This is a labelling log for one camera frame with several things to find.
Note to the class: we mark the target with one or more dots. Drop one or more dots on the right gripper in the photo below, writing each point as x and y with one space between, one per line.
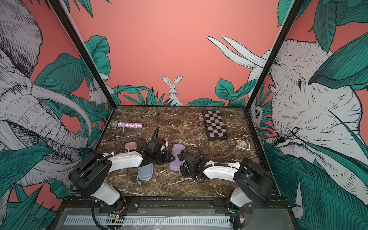
183 171

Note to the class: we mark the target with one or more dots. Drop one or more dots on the blue zippered umbrella case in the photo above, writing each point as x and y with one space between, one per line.
145 173

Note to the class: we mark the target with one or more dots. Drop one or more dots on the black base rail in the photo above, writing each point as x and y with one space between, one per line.
172 204

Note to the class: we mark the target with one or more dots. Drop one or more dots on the left black frame post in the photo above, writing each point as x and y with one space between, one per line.
70 27

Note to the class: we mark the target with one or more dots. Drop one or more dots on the small card box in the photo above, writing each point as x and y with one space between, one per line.
243 145

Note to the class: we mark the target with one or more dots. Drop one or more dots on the right black frame post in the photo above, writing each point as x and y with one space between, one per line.
291 16

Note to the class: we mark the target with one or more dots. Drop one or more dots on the white perforated cable duct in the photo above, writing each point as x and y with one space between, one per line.
217 221

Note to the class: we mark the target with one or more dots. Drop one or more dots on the glittery purple bottle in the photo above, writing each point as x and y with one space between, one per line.
116 124

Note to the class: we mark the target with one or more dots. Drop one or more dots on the checkered chess board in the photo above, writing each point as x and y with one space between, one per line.
214 125

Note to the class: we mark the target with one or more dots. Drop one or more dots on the black frame post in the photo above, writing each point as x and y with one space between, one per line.
70 27
291 16

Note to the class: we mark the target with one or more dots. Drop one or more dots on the purple zippered umbrella case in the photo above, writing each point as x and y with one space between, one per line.
176 164

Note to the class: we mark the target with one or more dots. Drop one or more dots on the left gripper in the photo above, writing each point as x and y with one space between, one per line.
168 159

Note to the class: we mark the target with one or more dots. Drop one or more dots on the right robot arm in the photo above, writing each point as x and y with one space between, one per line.
254 183

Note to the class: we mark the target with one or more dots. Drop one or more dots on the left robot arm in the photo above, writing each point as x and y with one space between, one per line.
88 177

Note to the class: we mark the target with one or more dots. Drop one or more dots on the pink zippered umbrella case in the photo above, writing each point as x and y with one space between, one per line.
131 146

